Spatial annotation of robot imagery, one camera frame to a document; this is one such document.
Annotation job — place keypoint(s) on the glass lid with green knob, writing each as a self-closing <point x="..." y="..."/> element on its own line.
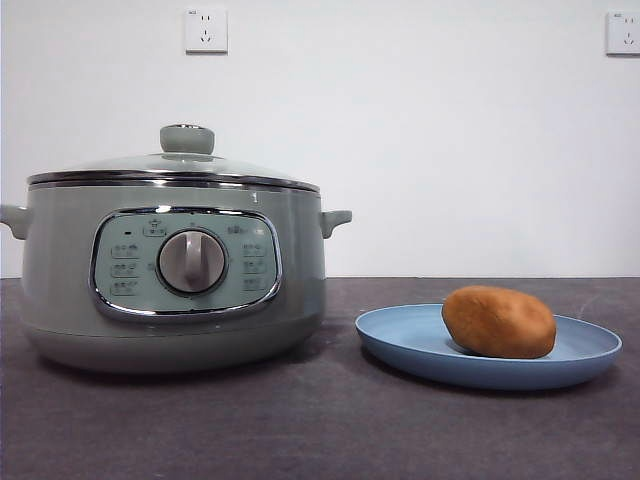
<point x="187" y="140"/>

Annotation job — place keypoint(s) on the brown potato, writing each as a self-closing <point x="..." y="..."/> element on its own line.
<point x="498" y="322"/>

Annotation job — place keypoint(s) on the blue round plate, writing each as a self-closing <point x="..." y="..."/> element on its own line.
<point x="410" y="345"/>

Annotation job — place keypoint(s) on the pale green electric steamer pot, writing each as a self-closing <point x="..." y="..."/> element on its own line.
<point x="60" y="260"/>

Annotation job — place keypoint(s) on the white wall socket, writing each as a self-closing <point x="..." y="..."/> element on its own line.
<point x="206" y="31"/>
<point x="625" y="33"/>

